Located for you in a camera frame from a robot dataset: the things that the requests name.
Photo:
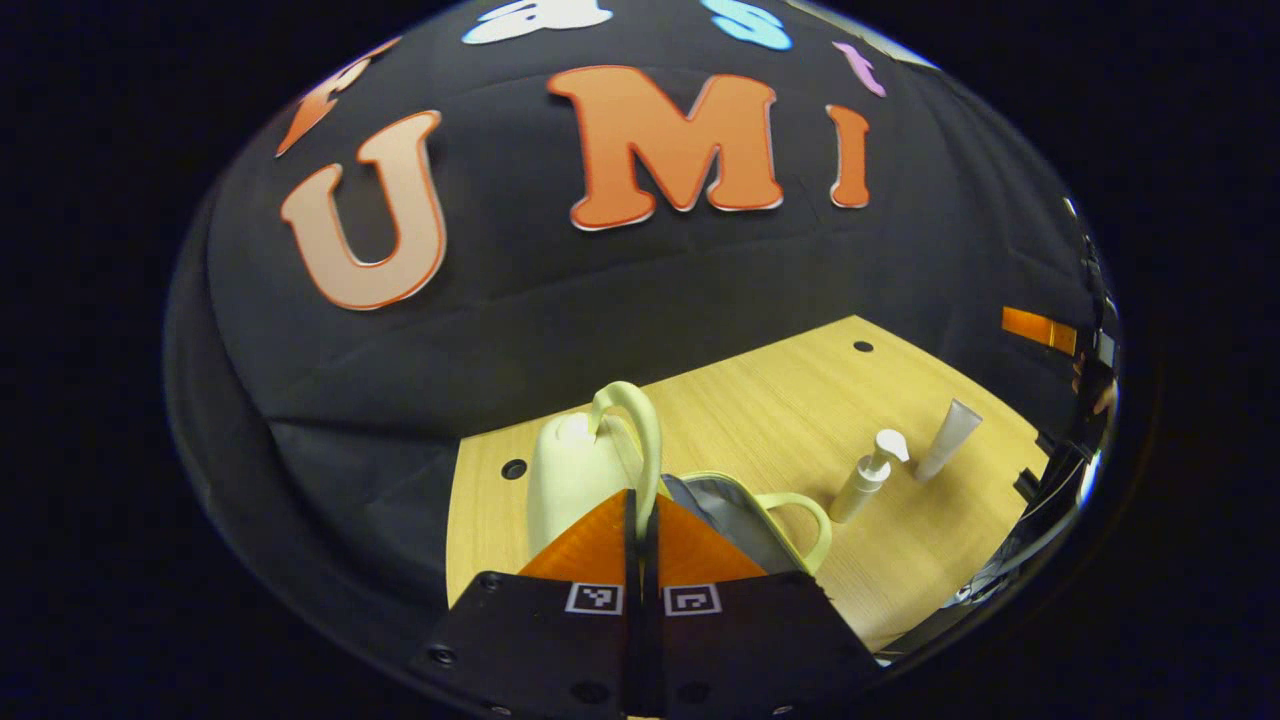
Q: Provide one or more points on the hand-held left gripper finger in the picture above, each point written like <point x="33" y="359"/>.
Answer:
<point x="632" y="560"/>
<point x="649" y="560"/>

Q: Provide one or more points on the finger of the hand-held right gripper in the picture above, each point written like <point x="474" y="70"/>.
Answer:
<point x="1040" y="330"/>

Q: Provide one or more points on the cream suitcase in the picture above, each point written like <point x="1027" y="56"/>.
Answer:
<point x="570" y="480"/>

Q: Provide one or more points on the white squeeze tube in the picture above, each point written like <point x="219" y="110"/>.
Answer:
<point x="948" y="440"/>

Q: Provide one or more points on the white pump bottle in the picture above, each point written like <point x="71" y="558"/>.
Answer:
<point x="860" y="485"/>

